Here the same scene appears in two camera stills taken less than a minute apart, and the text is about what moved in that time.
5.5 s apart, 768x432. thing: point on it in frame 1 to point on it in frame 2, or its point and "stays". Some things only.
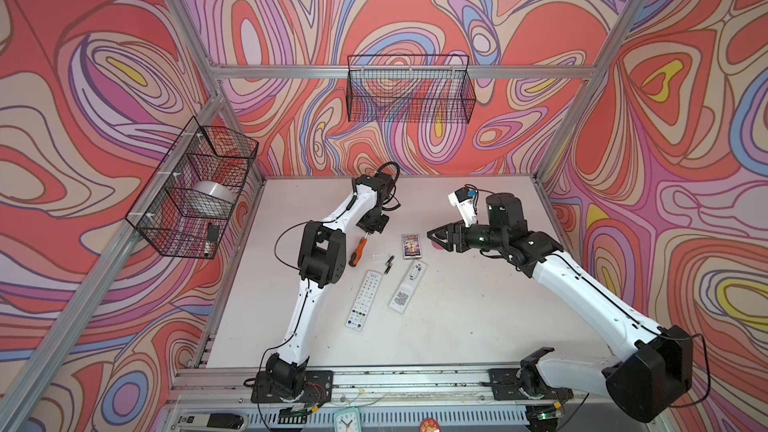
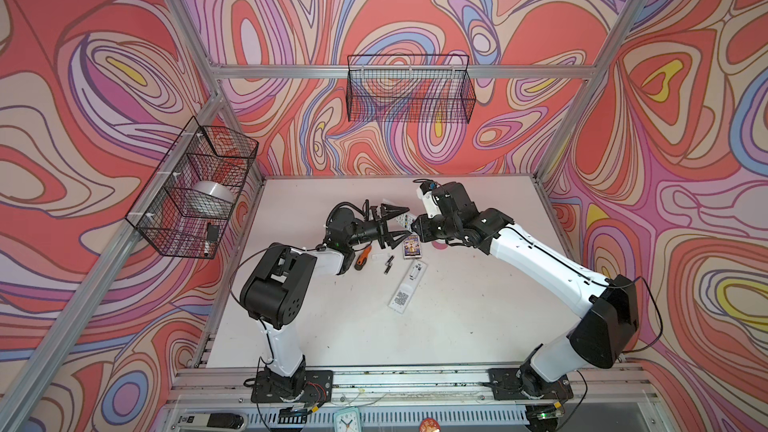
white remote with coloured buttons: (364, 301) to (406, 220)
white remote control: (407, 286) stays
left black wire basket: (188, 204) stays
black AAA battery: (389, 264) stays
